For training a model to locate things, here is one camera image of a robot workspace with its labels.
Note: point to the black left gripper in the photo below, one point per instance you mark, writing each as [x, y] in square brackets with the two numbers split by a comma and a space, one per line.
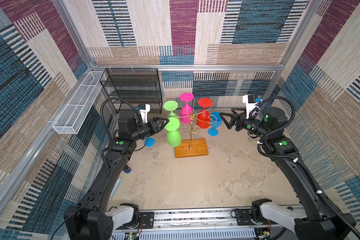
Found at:
[156, 128]

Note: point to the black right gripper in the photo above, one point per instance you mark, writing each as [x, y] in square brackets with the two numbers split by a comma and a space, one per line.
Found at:
[240, 118]

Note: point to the green wine glass back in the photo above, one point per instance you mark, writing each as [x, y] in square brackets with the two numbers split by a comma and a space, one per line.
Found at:
[171, 106]

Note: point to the green wine glass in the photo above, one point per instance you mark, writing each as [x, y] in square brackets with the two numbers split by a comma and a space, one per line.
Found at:
[174, 137]
[171, 106]

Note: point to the green wine glass front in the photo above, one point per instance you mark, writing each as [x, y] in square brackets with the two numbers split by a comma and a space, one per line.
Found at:
[174, 137]

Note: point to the blue wine glass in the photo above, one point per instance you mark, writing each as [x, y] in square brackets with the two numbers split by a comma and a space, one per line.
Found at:
[149, 142]
[215, 121]

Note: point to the blue wine glass front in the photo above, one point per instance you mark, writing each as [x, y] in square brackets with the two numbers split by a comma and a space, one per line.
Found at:
[149, 142]

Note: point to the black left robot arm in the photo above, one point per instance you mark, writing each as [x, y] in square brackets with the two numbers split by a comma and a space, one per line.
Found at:
[90, 219]

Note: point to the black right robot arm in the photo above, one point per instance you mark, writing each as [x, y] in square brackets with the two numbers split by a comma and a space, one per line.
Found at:
[320, 219]

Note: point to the pink wine glass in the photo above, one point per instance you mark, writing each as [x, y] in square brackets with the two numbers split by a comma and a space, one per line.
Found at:
[187, 109]

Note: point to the red wine glass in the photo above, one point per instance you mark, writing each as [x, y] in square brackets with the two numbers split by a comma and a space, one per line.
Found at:
[203, 120]

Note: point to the wooden rack base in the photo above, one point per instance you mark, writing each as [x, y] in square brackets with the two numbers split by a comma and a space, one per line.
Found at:
[194, 148]

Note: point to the black mesh shelf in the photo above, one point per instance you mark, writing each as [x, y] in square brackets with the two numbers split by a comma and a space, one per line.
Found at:
[136, 86]

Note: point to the light blue stapler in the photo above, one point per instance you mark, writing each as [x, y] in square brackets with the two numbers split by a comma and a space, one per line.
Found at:
[116, 186]

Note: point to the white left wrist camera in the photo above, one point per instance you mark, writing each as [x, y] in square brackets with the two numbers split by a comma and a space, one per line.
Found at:
[143, 112]

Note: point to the gold wire glass rack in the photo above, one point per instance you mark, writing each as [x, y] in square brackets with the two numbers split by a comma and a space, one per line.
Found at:
[193, 128]

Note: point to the white mesh wall basket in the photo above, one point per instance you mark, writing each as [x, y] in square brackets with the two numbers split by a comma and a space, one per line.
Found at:
[75, 112]

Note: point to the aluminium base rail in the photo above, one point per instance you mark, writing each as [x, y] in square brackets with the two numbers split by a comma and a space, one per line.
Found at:
[192, 222]

